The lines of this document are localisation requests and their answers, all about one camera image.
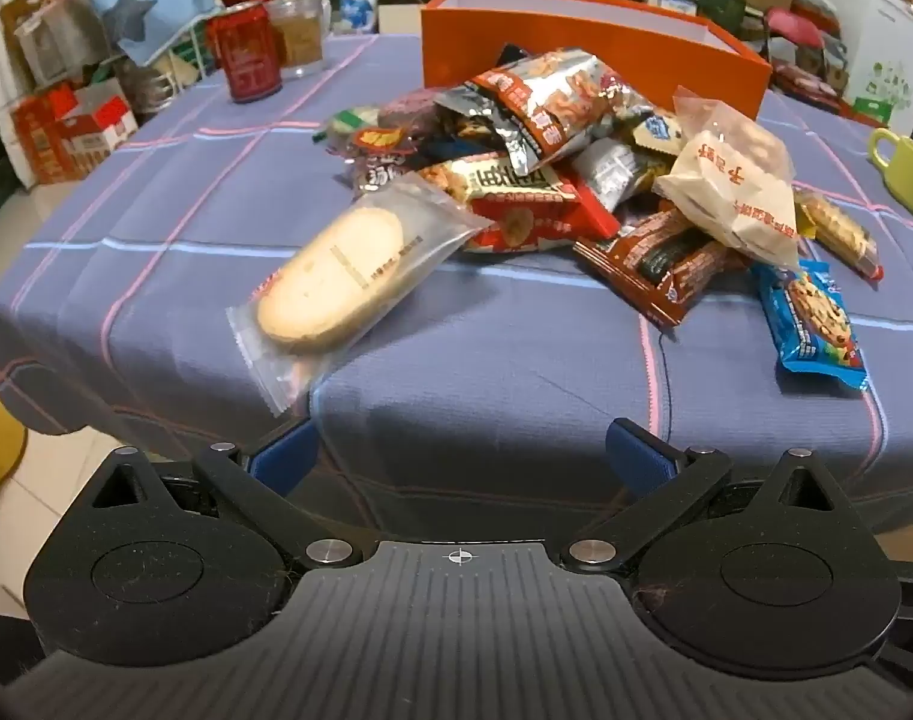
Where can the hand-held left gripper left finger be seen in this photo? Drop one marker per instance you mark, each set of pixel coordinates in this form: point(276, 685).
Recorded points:
point(288, 456)

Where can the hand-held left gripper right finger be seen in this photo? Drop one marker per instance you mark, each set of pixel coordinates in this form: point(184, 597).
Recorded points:
point(636, 457)

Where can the clear oval biscuit packet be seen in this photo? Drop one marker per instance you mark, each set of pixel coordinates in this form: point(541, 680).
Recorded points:
point(336, 277)

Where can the blue cookie packet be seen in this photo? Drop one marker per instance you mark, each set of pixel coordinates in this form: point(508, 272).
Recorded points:
point(813, 315)

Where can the clear red-ended biscuit packet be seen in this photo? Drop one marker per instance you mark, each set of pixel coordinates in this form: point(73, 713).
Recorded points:
point(839, 229)

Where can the red packet with cream label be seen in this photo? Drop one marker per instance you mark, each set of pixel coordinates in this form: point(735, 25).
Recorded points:
point(516, 202)

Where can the orange cardboard box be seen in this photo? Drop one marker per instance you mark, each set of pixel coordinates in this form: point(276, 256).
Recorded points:
point(651, 45)

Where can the brown wafer bar packet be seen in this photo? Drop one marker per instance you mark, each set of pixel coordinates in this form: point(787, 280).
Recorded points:
point(644, 270)

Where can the white pastry packet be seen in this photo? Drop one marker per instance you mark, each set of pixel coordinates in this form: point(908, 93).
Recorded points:
point(726, 195)

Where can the grey white snack packet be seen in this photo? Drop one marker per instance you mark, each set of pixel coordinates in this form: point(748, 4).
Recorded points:
point(614, 169)

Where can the dark red snack packet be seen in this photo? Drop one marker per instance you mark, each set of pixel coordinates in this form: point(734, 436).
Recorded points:
point(385, 161)

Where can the green white candy packet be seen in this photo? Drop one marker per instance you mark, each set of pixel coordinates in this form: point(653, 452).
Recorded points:
point(351, 120)

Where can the clear red-printed snack bag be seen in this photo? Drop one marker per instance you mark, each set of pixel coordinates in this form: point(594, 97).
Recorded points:
point(554, 101)

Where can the red white cartons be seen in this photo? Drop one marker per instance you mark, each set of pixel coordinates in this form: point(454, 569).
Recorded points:
point(66, 135)

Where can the red drink can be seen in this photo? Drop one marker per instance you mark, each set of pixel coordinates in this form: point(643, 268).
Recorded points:
point(243, 56)

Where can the white folding rack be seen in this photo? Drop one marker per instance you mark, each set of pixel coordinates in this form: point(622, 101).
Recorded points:
point(173, 67)

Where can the white freezer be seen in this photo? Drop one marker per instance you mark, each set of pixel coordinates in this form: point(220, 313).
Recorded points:
point(876, 52)

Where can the clear jar with brown contents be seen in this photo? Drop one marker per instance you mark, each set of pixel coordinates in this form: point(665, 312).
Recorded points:
point(299, 37)

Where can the dark green bag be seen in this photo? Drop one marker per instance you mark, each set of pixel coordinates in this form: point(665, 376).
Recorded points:
point(720, 13)

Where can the blue white sack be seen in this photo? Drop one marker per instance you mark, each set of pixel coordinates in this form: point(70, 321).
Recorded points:
point(363, 7)

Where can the red folding chair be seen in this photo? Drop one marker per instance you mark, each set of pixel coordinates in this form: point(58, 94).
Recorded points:
point(794, 30)

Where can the cardboard box with plastic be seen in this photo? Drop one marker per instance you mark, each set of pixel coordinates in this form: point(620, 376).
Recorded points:
point(44, 37)

